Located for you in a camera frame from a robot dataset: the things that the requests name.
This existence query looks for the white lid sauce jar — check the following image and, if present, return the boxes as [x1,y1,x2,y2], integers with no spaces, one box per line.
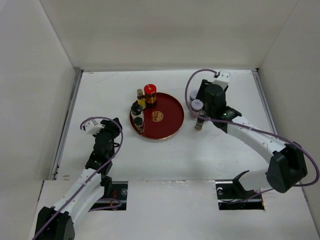
[189,90,198,101]

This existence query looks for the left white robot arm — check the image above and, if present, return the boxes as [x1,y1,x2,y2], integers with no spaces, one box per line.
[33,116,124,240]

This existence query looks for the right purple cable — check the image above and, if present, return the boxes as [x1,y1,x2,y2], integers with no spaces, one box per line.
[184,68,320,187]

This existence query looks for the brown spice bottle front right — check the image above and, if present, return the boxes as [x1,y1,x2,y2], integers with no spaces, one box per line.
[194,114,206,131]

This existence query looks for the clear bottle black pump cap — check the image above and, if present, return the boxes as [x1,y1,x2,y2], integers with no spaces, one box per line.
[130,102,144,122]

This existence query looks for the round red tray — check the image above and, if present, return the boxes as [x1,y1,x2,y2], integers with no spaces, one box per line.
[139,92,185,140]

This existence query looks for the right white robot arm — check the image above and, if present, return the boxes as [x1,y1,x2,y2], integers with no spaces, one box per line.
[197,79,308,198]

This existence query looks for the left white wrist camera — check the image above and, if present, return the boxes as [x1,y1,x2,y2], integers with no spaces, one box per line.
[80,119,104,136]

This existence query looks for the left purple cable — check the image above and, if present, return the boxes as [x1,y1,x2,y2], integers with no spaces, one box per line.
[31,116,125,240]

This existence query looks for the small black cap spice jar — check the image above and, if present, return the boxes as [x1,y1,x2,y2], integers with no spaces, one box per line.
[134,117,145,134]

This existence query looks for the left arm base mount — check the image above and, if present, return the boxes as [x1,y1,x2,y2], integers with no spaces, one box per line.
[89,181,129,212]

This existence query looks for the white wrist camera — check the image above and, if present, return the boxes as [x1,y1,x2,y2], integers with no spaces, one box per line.
[213,70,231,90]
[80,119,104,136]

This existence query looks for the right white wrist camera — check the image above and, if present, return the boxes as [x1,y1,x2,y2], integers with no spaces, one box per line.
[213,70,231,90]

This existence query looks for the small yellow label oil bottle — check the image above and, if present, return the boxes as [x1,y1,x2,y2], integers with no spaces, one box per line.
[136,88,146,110]

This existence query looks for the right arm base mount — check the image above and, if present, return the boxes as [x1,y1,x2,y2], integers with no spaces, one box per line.
[215,170,265,211]

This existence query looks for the red lid chili sauce jar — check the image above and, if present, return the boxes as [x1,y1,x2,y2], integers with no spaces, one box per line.
[143,83,157,108]

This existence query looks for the purple cable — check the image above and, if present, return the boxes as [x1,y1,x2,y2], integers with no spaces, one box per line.
[31,116,125,240]
[184,68,320,187]

